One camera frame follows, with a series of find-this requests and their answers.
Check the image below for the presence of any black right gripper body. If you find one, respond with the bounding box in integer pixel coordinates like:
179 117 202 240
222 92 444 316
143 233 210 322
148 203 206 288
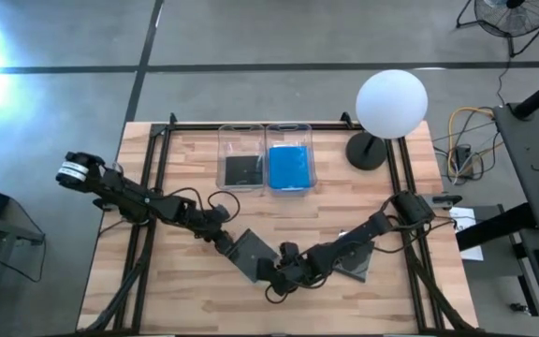
277 251 321 287

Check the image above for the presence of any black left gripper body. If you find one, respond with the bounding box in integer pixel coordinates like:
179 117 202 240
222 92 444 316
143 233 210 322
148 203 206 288
209 227 239 257

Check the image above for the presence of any black jewel case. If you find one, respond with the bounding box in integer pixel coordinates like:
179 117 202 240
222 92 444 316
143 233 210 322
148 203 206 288
332 228 374 284
226 228 281 284
225 154 265 187

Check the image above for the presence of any blue plastic case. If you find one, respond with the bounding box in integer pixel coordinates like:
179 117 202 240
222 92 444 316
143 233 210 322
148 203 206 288
269 145 311 192

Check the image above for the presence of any clear plastic bin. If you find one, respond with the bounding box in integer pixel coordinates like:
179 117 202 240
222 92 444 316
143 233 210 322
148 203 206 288
216 124 267 194
265 123 318 196

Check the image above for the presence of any white paper sheet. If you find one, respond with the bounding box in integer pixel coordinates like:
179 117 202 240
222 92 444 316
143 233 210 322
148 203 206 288
448 206 485 262

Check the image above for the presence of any white globe table lamp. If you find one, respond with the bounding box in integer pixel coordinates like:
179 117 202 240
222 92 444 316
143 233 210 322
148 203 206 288
345 68 429 172

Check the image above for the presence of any black power adapter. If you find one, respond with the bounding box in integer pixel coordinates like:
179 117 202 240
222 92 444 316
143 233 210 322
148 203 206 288
454 144 475 180

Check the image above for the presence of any black desk foot beam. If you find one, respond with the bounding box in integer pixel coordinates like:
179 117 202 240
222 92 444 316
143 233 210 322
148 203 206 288
455 202 538 252

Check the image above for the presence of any grey desk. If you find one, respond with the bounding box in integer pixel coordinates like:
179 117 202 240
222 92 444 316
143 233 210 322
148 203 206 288
492 100 539 337

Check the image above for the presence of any black floor fan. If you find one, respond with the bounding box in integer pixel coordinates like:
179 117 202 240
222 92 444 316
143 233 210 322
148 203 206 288
455 0 539 59

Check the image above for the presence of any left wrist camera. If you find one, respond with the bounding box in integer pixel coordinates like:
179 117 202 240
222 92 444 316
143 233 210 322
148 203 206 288
206 204 231 227

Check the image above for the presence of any black cable bundle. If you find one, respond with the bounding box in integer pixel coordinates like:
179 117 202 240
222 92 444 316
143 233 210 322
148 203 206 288
402 228 475 333
84 224 156 332

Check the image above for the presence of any black aluminium table frame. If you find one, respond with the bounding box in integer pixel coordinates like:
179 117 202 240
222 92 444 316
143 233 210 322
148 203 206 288
81 111 477 336

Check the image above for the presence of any yellow cable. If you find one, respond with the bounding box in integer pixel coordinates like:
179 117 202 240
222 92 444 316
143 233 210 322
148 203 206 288
446 106 496 184

